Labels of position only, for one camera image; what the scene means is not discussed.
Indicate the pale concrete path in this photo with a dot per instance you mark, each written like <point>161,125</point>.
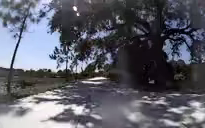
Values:
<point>100,101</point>

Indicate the large dark tree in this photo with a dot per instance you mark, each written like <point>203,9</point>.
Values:
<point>156,66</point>

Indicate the row of distant bushes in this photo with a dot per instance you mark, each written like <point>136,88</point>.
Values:
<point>40,72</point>

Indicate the dry grass verge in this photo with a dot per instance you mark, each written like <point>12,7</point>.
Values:
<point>30,86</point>

